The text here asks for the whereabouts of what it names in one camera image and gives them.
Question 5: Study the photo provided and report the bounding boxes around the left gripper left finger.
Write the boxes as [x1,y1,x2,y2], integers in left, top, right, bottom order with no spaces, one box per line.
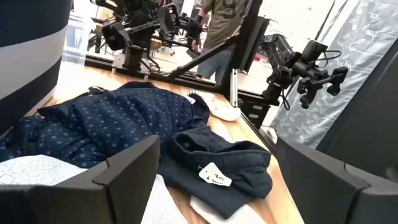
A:
[0,134,161,224]

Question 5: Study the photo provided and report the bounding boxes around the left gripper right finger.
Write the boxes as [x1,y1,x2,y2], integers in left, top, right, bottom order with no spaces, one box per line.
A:
[275,138,398,224]

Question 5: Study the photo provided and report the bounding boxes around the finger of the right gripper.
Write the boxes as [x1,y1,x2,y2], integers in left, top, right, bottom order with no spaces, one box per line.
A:
[326,66,349,97]
[296,77,322,110]

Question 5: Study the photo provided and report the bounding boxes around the gray striped sock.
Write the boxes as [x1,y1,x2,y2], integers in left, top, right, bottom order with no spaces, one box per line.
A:
[0,154,189,224]

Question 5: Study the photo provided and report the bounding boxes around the navy dotted cloth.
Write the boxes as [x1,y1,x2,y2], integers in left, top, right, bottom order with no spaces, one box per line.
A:
[0,81,211,169]

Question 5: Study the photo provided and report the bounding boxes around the dark navy shorts with tag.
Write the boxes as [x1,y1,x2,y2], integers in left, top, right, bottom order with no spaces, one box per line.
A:
[157,124,274,220]

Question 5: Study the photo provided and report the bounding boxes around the dark gray panel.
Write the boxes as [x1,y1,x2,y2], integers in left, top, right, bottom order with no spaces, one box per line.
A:
[316,39,398,180]

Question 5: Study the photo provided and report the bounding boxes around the white floral fabric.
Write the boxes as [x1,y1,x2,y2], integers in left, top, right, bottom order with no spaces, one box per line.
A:
[269,0,398,149]

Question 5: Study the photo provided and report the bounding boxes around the person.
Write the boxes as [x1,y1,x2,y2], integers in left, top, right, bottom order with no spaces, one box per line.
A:
[195,0,253,83]

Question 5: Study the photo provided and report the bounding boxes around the navy white striped fabric basket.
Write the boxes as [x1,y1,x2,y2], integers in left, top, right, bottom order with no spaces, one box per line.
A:
[0,0,73,135]

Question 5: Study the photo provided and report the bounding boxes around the clear plastic bin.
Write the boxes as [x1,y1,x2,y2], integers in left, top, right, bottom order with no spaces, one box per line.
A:
[62,14,86,66]

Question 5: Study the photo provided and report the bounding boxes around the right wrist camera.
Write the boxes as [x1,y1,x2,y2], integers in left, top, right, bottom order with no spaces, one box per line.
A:
[300,39,329,65]

